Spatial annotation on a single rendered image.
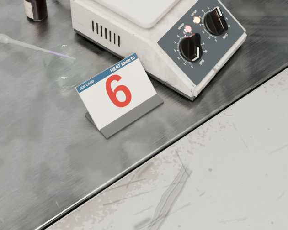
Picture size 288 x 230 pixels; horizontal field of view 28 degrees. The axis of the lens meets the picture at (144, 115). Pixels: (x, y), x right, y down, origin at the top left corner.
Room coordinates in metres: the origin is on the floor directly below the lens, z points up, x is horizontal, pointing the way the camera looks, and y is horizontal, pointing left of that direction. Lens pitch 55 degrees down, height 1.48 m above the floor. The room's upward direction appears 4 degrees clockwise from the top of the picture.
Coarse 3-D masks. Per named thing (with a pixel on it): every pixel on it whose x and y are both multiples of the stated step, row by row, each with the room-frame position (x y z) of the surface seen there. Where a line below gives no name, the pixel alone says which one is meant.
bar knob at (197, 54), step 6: (192, 36) 0.48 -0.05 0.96; (198, 36) 0.48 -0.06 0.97; (180, 42) 0.48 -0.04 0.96; (186, 42) 0.48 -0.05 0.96; (192, 42) 0.48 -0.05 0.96; (198, 42) 0.48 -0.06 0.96; (180, 48) 0.47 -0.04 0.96; (186, 48) 0.47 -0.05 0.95; (192, 48) 0.47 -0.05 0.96; (198, 48) 0.47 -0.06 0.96; (186, 54) 0.47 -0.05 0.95; (192, 54) 0.46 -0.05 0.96; (198, 54) 0.46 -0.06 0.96; (192, 60) 0.46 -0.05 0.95
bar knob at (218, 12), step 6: (210, 12) 0.53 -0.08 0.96; (216, 12) 0.52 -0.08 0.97; (204, 18) 0.52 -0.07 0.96; (210, 18) 0.53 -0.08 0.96; (216, 18) 0.52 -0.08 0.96; (222, 18) 0.52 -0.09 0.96; (204, 24) 0.52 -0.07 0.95; (210, 24) 0.52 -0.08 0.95; (216, 24) 0.52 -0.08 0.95; (222, 24) 0.51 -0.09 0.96; (210, 30) 0.51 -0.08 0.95; (216, 30) 0.51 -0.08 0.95; (222, 30) 0.51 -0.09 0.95
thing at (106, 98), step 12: (120, 72) 0.45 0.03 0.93; (132, 72) 0.45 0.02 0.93; (96, 84) 0.42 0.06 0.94; (108, 84) 0.43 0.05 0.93; (120, 84) 0.43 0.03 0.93; (132, 84) 0.44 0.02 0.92; (144, 84) 0.44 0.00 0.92; (84, 96) 0.41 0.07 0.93; (96, 96) 0.41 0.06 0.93; (108, 96) 0.42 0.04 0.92; (120, 96) 0.42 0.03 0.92; (132, 96) 0.43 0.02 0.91; (96, 108) 0.40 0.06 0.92; (108, 108) 0.40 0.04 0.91; (120, 108) 0.41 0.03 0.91; (96, 120) 0.39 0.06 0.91
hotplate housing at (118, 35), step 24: (72, 0) 0.53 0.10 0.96; (192, 0) 0.54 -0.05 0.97; (72, 24) 0.53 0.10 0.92; (96, 24) 0.51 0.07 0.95; (120, 24) 0.50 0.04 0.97; (168, 24) 0.50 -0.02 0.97; (240, 24) 0.54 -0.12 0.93; (120, 48) 0.49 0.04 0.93; (144, 48) 0.47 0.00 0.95; (168, 72) 0.45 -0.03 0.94; (216, 72) 0.47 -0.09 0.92; (192, 96) 0.43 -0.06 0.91
